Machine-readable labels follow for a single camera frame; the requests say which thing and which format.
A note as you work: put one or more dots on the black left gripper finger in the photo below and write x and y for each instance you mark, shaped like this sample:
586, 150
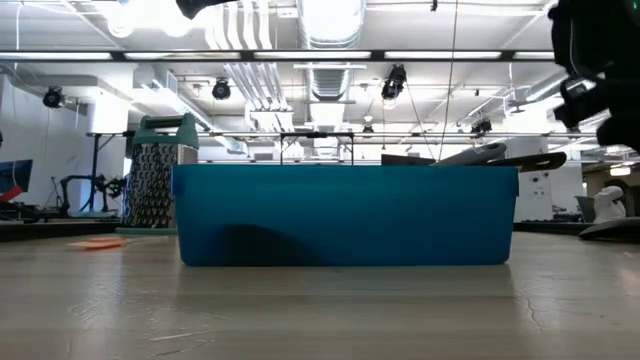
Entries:
195, 6

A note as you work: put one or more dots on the black solid cooking spoon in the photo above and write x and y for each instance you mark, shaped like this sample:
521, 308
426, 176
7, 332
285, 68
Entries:
540, 161

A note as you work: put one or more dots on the black slotted turner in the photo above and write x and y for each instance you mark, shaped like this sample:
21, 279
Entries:
615, 231

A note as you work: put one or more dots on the grey silicone spoon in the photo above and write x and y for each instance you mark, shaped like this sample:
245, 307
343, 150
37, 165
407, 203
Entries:
475, 154

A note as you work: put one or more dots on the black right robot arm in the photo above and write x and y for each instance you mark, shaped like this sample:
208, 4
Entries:
600, 35

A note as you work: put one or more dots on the lit rectangular ceiling lamp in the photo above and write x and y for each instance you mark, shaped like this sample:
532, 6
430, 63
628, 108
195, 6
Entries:
620, 171

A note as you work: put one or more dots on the black ceiling spotlight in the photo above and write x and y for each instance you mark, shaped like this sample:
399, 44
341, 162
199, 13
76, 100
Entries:
221, 90
394, 82
53, 98
481, 127

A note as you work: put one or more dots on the person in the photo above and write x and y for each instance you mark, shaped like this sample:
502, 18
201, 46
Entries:
607, 205

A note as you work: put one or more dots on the black overhead light bar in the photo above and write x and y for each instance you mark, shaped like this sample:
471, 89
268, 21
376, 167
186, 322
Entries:
310, 55

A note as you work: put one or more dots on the background black robot arms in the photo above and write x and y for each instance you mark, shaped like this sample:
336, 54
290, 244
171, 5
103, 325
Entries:
80, 182

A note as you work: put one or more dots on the black background monitor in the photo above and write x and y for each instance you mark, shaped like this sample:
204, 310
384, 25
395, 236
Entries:
407, 160

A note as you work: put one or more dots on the teal plastic bin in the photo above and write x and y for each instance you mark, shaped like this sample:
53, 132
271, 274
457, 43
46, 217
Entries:
350, 215

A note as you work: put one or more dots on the dark wall screen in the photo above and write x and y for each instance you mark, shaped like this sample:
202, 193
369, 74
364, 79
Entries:
15, 175

